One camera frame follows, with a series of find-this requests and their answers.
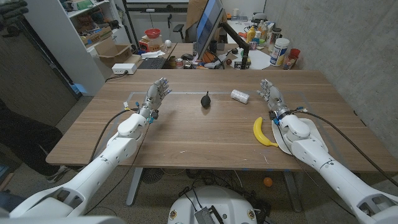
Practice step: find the grey finned module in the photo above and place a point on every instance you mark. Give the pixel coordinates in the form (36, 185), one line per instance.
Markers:
(203, 216)

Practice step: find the printed cardboard box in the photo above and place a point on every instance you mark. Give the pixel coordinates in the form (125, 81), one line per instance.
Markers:
(96, 36)

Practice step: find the white shelf unit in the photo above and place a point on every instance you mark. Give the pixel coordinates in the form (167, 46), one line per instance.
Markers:
(62, 46)

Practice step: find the black office chair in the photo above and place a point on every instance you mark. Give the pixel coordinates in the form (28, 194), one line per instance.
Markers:
(178, 28)

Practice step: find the white canister blue label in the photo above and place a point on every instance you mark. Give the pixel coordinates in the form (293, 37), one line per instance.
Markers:
(279, 53)

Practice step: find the black keyboard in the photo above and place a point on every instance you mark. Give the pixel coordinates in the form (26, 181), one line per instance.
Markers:
(152, 63)

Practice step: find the black rubber air blower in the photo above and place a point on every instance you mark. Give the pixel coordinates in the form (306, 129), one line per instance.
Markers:
(205, 101)

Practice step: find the orange basketball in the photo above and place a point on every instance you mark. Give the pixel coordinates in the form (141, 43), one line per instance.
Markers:
(207, 57)

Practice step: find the grey table leg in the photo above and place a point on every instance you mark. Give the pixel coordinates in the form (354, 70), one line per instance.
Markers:
(133, 189)
(292, 189)

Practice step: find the black computer mouse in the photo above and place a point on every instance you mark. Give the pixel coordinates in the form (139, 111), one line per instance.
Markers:
(187, 57)

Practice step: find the dark lidded jar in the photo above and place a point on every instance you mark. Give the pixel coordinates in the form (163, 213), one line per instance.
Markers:
(276, 34)

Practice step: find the red bowl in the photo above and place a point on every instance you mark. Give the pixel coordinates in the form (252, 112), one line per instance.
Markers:
(152, 33)

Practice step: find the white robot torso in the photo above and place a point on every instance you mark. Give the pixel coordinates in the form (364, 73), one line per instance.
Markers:
(224, 202)

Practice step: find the white paper stack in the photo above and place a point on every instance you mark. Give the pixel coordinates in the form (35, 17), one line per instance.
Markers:
(152, 54)

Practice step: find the soda can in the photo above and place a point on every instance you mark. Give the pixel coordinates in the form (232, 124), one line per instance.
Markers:
(179, 63)

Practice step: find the person in dark trousers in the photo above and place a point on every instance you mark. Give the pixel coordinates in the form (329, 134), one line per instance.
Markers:
(28, 140)

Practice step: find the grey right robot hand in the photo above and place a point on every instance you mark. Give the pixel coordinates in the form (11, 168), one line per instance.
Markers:
(275, 98)

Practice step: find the yellow toy banana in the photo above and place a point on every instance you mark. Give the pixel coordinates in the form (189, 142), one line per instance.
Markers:
(258, 133)

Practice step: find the white paper plate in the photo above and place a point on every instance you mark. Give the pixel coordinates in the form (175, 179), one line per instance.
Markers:
(280, 140)

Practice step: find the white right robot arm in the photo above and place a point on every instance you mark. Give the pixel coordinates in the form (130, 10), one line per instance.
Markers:
(335, 174)

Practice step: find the white paper sheet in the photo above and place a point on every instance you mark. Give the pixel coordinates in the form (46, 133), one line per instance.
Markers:
(258, 59)

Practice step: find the white power box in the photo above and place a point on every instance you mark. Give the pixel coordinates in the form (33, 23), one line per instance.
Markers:
(123, 68)

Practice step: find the orange ball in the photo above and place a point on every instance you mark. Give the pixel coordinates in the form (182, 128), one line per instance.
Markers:
(268, 182)

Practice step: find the white ball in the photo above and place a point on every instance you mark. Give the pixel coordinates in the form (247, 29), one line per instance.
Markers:
(168, 43)

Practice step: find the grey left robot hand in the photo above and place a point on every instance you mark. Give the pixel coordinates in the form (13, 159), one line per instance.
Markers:
(155, 96)

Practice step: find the blue plastic piece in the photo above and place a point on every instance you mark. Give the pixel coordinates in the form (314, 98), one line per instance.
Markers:
(81, 88)

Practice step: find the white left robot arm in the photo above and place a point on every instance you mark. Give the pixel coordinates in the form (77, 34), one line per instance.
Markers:
(102, 161)

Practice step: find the yellow mustard bottle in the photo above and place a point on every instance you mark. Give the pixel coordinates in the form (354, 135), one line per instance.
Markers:
(250, 35)

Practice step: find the open cardboard box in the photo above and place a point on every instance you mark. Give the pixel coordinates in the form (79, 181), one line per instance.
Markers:
(115, 53)

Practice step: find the computer monitor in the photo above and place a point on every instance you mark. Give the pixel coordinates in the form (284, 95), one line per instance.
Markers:
(206, 28)

